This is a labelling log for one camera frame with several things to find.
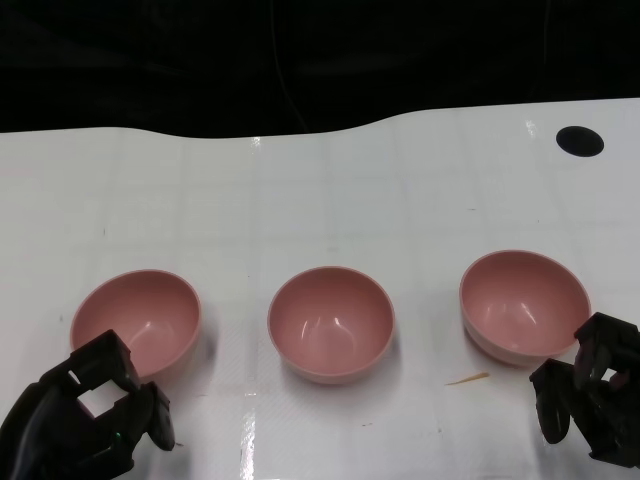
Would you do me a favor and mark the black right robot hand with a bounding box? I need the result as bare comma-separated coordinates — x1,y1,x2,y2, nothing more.
529,312,640,464

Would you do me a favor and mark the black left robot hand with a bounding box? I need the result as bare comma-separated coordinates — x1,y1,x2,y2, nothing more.
0,328,176,480

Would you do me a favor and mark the pink plastic bowl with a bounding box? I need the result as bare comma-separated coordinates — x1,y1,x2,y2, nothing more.
266,265,396,386
69,269,204,382
458,251,592,369

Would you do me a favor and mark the brown sliver on table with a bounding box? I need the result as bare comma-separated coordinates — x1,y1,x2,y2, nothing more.
444,371,490,387

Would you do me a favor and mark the black round table grommet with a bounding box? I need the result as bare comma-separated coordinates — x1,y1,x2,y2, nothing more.
555,125,605,158

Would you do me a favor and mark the black backdrop cloth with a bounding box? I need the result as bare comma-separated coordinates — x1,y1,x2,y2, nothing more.
0,0,640,139

